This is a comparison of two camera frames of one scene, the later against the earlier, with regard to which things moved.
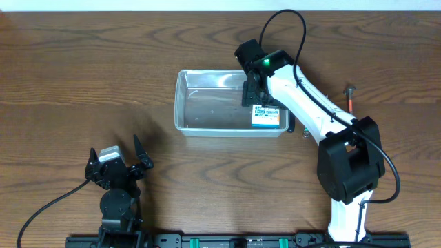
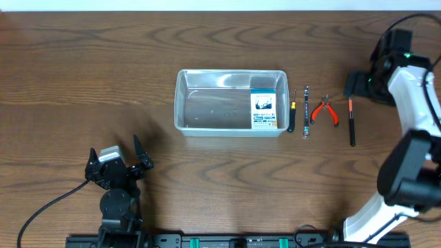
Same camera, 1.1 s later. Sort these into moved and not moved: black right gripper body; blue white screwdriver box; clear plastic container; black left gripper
Moved: black right gripper body
Not moved: blue white screwdriver box; clear plastic container; black left gripper
